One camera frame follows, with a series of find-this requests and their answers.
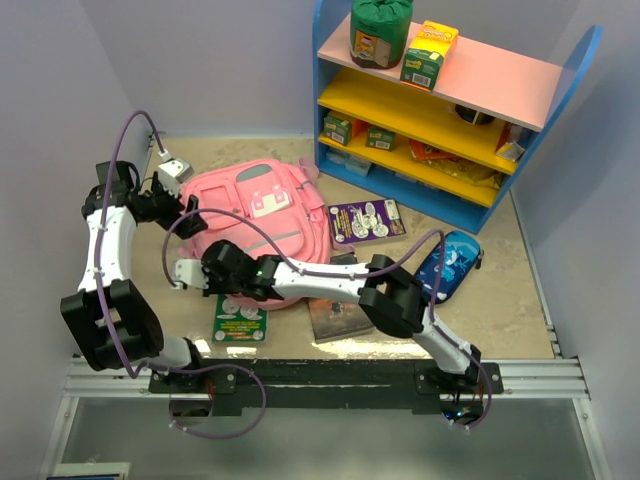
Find pink student backpack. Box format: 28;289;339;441
179;158;333;311

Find Tale of Two Cities book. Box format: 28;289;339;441
307;254;376;344

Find blue shark pencil case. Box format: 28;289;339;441
415;230;484;304

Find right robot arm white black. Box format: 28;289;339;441
201;240;481;393

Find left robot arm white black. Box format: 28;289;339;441
60;158;207;392

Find orange yellow snack bag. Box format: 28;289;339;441
409;139;503;190

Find green coin book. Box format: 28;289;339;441
212;295;268;342

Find purple comic book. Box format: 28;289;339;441
328;198;406;245

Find clear blue plastic boxes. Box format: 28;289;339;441
326;147;372;177

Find green small box left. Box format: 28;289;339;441
323;111;354;146

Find green small box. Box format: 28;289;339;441
366;125;396;151
323;111;354;146

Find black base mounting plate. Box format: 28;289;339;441
149;359;504;420

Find green small box right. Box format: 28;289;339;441
366;125;396;151

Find blue yellow pink shelf unit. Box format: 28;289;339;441
312;1;602;234

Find green wrapped jar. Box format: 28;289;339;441
349;0;413;69

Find yellow green carton box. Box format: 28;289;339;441
400;21;459;90

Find black bowl on shelf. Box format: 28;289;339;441
454;104;495;125

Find small packet on shelf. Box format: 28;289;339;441
495;123;531;162

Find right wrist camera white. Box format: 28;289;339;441
171;259;207;290

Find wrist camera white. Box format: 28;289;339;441
156;158;193;197
171;259;207;290

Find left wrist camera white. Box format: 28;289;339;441
156;158;193;197

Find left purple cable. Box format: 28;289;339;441
94;109;269;441

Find purple cable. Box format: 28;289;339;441
94;109;269;441
162;208;494;431

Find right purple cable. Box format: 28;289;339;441
162;208;494;431

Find aluminium frame rail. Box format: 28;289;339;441
62;359;590;400

